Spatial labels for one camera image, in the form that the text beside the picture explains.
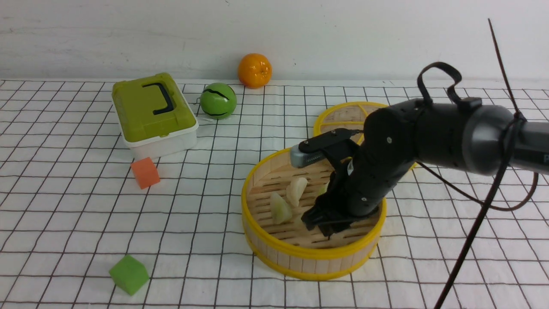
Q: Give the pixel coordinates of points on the green striped ball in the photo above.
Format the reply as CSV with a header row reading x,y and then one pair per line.
x,y
218,100

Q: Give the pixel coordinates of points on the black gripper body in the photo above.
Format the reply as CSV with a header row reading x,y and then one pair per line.
x,y
349,199

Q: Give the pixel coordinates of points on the light green dumpling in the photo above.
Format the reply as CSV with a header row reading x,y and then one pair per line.
x,y
322,189

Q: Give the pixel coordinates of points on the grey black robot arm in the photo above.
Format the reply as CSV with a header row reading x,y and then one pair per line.
x,y
470,137

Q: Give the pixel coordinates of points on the pale green dumpling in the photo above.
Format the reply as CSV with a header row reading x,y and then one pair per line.
x,y
281,212

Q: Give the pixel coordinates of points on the white black grid tablecloth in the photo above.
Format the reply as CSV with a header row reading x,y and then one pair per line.
x,y
71,208

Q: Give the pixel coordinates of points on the green lid white box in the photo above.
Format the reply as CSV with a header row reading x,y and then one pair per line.
x,y
154,117

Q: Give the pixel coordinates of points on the green foam cube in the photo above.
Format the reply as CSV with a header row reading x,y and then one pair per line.
x,y
129,274

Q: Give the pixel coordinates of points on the orange foam cube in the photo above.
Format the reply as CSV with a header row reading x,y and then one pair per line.
x,y
145,173

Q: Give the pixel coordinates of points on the white dumpling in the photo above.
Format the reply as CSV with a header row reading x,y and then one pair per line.
x,y
295,190

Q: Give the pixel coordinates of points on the orange fruit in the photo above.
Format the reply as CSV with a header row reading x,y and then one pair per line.
x,y
254,70

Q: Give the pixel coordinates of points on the yellow bamboo steamer tray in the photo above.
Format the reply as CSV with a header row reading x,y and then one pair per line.
x,y
289,248

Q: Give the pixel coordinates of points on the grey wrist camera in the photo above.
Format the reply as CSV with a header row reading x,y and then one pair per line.
x,y
335,146

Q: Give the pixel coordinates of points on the yellow bamboo steamer lid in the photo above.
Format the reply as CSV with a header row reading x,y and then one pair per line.
x,y
350,115

